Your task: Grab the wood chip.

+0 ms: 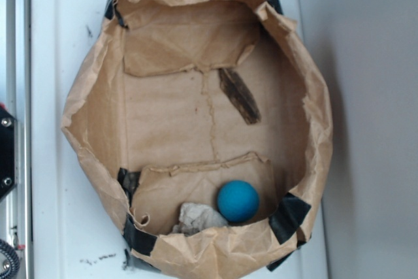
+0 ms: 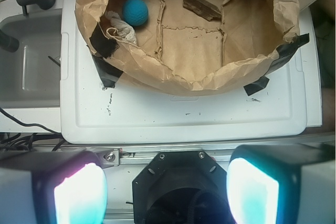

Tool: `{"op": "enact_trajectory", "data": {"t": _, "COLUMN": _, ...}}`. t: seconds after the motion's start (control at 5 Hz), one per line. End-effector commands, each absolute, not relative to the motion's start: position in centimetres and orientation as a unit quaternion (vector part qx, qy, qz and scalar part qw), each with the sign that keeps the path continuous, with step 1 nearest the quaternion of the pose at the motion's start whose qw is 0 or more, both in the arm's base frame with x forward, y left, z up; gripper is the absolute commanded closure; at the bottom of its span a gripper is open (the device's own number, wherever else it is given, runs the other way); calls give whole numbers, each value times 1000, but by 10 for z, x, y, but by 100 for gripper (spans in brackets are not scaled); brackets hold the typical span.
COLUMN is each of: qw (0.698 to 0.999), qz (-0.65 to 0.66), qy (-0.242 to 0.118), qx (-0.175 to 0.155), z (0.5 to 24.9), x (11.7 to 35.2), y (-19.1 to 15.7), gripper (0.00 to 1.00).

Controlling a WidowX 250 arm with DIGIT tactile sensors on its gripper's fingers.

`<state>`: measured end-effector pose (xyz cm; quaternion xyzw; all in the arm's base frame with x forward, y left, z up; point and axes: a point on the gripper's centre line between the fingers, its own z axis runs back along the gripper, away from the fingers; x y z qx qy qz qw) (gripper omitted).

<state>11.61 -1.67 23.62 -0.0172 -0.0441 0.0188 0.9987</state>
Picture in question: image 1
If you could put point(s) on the dark wood chip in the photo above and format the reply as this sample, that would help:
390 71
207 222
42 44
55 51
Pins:
238 93

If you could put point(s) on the aluminium frame rail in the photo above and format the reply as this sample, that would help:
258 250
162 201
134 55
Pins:
18 202

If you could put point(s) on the black mounting plate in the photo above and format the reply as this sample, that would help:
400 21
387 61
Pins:
8 178

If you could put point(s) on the brown paper bag bin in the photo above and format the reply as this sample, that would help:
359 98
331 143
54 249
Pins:
152 130

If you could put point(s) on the blue ball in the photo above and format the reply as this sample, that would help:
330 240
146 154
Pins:
238 201

